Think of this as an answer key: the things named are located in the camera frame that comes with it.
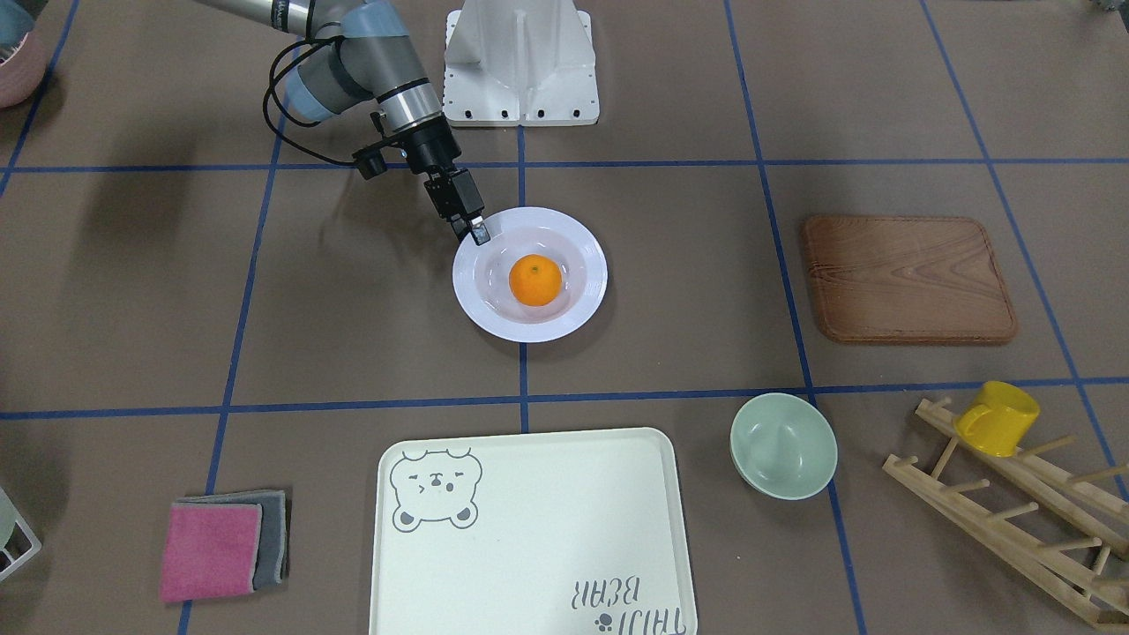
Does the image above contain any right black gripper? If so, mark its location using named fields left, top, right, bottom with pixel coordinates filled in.
left=400, top=119, right=491, bottom=246

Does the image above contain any white round plate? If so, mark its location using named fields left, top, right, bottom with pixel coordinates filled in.
left=452, top=206, right=609, bottom=343

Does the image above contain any orange fruit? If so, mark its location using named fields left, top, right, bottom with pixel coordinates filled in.
left=507, top=253, right=565, bottom=307

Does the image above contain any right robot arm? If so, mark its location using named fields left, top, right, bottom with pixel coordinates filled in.
left=211, top=1, right=491, bottom=245

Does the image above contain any cream bear tray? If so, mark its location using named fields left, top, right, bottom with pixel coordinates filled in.
left=368, top=427, right=700, bottom=634

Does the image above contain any wooden tray board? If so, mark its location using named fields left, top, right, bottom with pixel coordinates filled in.
left=800, top=214, right=1019, bottom=345

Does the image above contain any mint green bowl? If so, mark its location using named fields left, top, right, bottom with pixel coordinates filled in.
left=729, top=392, right=839, bottom=501

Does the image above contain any pink and grey cloth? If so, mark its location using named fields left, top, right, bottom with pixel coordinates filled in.
left=159, top=489, right=288, bottom=603

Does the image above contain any pink bowl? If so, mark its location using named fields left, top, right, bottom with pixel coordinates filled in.
left=1, top=31, right=49, bottom=108

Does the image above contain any yellow plastic cup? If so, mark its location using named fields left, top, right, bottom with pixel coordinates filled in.
left=954, top=379, right=1042, bottom=458

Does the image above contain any wooden dish rack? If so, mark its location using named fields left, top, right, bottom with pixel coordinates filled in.
left=882, top=398, right=1128, bottom=634

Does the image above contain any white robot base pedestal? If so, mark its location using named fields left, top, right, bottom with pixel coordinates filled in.
left=441, top=1, right=601, bottom=128

